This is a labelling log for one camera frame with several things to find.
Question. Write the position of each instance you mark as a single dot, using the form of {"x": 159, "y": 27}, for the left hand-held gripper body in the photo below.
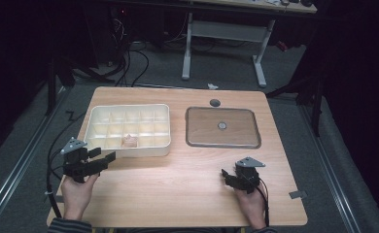
{"x": 75, "y": 165}

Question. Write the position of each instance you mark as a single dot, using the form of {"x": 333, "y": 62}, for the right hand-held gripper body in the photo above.
{"x": 247, "y": 178}

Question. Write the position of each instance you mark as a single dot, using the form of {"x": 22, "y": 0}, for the pale pink sock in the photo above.
{"x": 130, "y": 141}

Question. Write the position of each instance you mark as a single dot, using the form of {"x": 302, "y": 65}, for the cream divided storage box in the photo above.
{"x": 127, "y": 124}

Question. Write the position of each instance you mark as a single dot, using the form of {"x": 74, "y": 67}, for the person's right hand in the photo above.
{"x": 254, "y": 207}

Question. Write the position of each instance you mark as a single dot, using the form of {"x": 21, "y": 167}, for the person's left hand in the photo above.
{"x": 77, "y": 197}

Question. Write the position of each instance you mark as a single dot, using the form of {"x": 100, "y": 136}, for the grey tape strip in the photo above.
{"x": 298, "y": 194}
{"x": 58, "y": 198}

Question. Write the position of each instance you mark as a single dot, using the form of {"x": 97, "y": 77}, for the clear lid with round knob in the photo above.
{"x": 223, "y": 127}

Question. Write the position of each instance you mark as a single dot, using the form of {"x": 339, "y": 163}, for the round dark table grommet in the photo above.
{"x": 215, "y": 103}

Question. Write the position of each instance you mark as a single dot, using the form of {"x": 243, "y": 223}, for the black metal stand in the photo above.
{"x": 315, "y": 106}
{"x": 51, "y": 87}

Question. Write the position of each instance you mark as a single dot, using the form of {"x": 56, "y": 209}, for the crumpled white paper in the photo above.
{"x": 213, "y": 86}

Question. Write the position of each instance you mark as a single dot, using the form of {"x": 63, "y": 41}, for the small red object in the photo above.
{"x": 282, "y": 46}

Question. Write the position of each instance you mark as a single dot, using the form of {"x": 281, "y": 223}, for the white-framed wooden desk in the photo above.
{"x": 226, "y": 30}

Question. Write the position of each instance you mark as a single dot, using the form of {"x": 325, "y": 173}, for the metal floor rail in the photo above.
{"x": 333, "y": 168}
{"x": 22, "y": 155}

